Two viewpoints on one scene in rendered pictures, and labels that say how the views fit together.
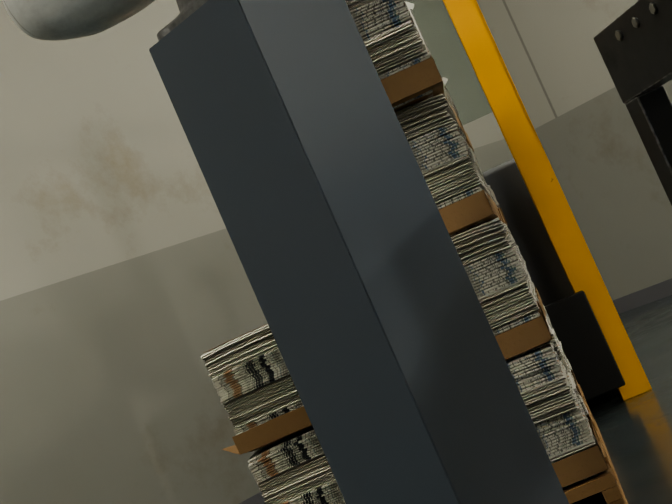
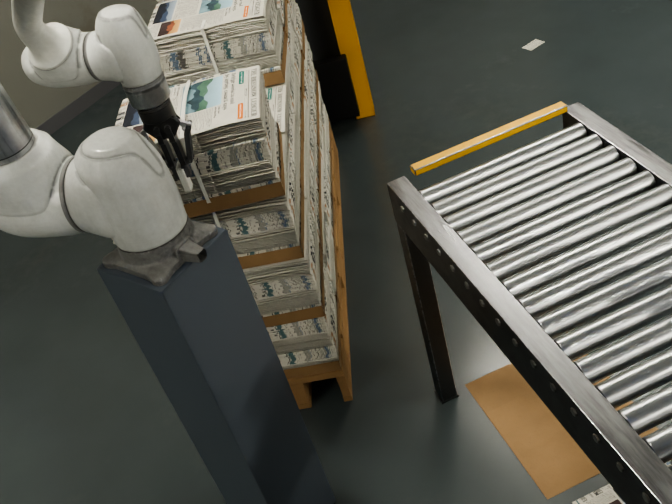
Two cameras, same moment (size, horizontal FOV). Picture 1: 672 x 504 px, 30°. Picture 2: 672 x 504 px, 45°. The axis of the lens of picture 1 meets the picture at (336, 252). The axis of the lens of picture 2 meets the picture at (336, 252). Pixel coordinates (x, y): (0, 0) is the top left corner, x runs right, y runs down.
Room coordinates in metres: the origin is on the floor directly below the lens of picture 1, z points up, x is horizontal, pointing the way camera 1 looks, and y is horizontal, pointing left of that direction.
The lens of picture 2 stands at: (0.36, -0.38, 1.96)
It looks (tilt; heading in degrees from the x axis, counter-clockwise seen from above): 39 degrees down; 1
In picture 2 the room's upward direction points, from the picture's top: 17 degrees counter-clockwise
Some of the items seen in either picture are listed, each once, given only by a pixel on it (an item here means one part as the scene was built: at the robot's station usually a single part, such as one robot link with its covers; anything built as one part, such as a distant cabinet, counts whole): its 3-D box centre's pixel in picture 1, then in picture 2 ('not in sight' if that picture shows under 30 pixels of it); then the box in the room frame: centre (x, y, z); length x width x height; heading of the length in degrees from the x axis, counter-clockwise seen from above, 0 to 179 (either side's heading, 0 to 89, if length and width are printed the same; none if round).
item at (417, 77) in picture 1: (398, 100); (252, 164); (2.19, -0.21, 0.86); 0.29 x 0.16 x 0.04; 175
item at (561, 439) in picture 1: (457, 337); (265, 200); (2.67, -0.16, 0.42); 1.17 x 0.39 x 0.83; 172
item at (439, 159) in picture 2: not in sight; (489, 137); (2.07, -0.80, 0.81); 0.43 x 0.03 x 0.02; 101
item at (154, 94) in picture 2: not in sight; (147, 90); (1.99, -0.07, 1.23); 0.09 x 0.09 x 0.06
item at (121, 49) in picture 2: not in sight; (122, 44); (2.00, -0.06, 1.33); 0.13 x 0.11 x 0.16; 70
